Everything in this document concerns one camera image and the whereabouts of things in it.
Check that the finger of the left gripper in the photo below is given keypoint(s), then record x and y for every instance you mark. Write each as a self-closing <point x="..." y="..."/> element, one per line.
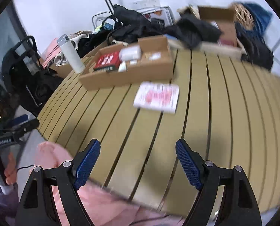
<point x="17" y="121"/>
<point x="25" y="128"/>

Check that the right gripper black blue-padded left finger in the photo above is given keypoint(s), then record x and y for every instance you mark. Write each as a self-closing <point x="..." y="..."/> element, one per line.
<point x="37" y="205"/>

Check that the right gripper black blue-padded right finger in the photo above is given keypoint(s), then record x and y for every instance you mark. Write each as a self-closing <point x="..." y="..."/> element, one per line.
<point x="238" y="206"/>

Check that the white spray bottle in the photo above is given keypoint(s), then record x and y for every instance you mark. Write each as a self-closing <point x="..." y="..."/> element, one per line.
<point x="122" y="67"/>

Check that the pink white wipes pack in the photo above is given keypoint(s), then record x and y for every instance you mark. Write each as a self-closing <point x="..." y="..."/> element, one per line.
<point x="157" y="96"/>

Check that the translucent white plastic box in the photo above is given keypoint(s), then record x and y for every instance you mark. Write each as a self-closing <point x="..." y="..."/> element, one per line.
<point x="130" y="53"/>

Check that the person's left hand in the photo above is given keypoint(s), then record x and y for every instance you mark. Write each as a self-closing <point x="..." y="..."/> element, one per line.
<point x="10" y="170"/>

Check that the white thermos bottle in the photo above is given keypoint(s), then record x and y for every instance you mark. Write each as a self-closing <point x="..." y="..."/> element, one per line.
<point x="68" y="55"/>

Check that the red printed box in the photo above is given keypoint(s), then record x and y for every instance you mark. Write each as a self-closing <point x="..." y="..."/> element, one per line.
<point x="108" y="62"/>

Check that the black clothes pile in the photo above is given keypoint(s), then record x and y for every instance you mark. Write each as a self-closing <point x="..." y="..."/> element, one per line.
<point x="131" y="26"/>

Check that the brown cardboard tray box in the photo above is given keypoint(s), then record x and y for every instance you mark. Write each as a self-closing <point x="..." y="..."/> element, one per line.
<point x="137" y="70"/>

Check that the hello kitty sticker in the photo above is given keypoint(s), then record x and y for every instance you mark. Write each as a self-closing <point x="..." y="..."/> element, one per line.
<point x="153" y="56"/>

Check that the blue fabric bag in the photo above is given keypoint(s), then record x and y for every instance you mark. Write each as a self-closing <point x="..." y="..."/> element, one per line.
<point x="261" y="20"/>

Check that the black jacket right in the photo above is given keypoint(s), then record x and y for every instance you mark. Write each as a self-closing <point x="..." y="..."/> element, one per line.
<point x="192" y="31"/>

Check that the printed appliance carton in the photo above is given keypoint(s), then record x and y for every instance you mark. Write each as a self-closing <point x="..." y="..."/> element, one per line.
<point x="160" y="15"/>

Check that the open cardboard box right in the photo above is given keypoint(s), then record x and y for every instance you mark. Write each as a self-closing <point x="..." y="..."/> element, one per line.
<point x="224" y="19"/>

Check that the woven wicker basket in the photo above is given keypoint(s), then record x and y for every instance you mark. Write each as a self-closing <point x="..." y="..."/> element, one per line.
<point x="243" y="16"/>

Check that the wall power socket strip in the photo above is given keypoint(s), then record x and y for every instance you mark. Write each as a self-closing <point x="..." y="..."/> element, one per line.
<point x="143" y="4"/>

